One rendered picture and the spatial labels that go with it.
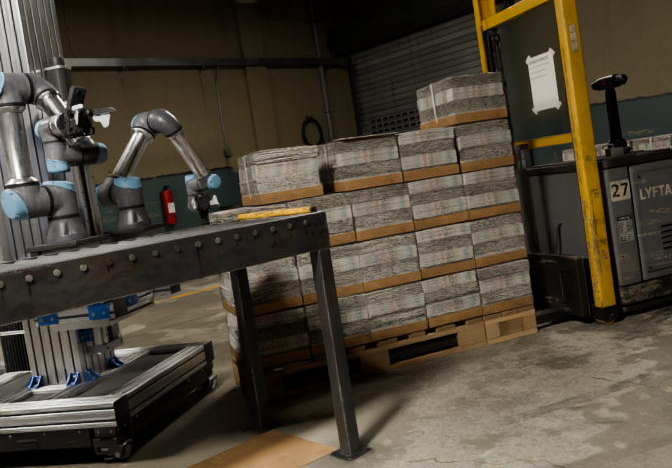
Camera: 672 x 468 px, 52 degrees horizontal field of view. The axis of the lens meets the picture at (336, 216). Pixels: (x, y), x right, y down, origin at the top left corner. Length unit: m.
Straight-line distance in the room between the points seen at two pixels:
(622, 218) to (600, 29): 6.25
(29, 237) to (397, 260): 1.58
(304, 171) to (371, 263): 0.51
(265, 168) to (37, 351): 1.22
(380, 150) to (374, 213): 0.29
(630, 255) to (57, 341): 2.68
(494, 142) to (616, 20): 6.35
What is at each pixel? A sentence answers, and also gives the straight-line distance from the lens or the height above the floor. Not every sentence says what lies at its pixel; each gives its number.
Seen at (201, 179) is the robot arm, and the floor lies 1.00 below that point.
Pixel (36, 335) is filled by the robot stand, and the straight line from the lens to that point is 3.19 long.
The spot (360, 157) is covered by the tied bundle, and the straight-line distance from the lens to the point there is 3.13.
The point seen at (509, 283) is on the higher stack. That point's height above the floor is 0.27.
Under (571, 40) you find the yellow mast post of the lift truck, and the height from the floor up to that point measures 1.37.
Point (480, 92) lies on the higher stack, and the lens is 3.45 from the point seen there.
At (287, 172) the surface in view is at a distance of 3.02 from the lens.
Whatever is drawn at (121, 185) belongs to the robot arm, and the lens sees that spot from 3.24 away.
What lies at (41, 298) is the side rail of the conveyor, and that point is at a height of 0.72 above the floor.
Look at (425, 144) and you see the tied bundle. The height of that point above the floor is 0.99.
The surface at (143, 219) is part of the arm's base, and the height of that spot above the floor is 0.85.
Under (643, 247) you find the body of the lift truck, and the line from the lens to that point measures 3.79.
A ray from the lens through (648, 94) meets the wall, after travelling 9.46.
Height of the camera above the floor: 0.90
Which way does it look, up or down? 3 degrees down
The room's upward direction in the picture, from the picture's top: 9 degrees counter-clockwise
